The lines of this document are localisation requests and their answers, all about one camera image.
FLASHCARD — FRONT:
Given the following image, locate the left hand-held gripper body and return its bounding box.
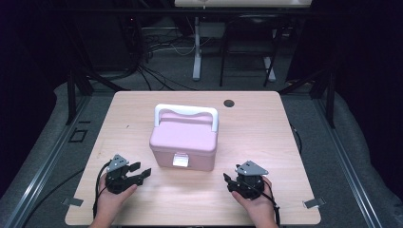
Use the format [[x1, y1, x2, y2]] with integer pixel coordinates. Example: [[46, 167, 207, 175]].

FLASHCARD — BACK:
[[105, 154, 144, 195]]

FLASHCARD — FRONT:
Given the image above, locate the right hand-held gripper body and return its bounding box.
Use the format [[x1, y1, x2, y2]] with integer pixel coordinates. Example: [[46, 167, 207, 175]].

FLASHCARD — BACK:
[[227, 160, 270, 200]]

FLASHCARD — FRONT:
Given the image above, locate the person's right hand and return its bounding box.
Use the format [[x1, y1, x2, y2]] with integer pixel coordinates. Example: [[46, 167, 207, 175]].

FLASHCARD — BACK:
[[230, 176, 278, 223]]

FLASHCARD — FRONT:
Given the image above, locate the person's left hand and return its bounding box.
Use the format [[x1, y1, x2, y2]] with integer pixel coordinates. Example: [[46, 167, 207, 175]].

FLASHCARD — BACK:
[[94, 175, 139, 221]]

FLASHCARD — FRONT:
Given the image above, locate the black metal stand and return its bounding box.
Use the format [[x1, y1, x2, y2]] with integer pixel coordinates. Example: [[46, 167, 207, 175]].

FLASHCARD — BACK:
[[64, 61, 131, 126], [278, 66, 336, 129]]

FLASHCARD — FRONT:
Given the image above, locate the white desk leg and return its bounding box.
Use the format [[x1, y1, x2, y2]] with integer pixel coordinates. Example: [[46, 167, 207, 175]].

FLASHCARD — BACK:
[[192, 16, 202, 82], [263, 56, 277, 83]]

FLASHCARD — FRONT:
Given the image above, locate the black metal chair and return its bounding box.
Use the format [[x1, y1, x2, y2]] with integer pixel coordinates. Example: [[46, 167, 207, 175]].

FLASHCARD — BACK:
[[219, 13, 283, 88]]

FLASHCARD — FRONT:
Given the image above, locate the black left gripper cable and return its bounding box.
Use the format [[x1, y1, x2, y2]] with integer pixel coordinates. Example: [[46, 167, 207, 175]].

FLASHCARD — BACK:
[[92, 161, 112, 219]]

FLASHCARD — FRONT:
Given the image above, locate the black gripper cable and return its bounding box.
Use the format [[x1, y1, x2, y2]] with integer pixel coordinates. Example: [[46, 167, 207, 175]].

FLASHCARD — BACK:
[[261, 189, 282, 228], [92, 161, 112, 219]]

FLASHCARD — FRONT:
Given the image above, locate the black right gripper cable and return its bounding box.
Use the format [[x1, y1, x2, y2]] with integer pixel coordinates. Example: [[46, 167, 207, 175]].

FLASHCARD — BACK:
[[261, 189, 282, 228]]

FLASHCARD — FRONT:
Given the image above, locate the grey table bracket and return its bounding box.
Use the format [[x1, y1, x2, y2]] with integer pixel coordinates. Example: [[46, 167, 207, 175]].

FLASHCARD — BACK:
[[302, 197, 327, 210], [61, 196, 85, 208]]

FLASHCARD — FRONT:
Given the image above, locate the black floor cable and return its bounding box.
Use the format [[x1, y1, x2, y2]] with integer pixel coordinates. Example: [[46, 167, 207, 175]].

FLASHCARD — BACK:
[[21, 168, 86, 228]]

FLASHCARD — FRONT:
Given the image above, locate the black table edge cable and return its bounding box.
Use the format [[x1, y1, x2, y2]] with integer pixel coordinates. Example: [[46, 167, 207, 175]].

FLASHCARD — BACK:
[[289, 123, 304, 155]]

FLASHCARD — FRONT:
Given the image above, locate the aluminium floor rail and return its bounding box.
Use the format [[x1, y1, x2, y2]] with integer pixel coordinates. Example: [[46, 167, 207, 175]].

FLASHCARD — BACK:
[[311, 94, 385, 228], [0, 94, 92, 228]]

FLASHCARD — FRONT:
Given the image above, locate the bundle of black cables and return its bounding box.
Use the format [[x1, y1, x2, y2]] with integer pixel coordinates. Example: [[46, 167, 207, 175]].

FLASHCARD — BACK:
[[135, 29, 199, 92]]

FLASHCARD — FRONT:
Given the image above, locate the white floor cable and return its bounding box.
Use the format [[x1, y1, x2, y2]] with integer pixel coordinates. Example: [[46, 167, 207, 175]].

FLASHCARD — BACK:
[[151, 37, 213, 57]]

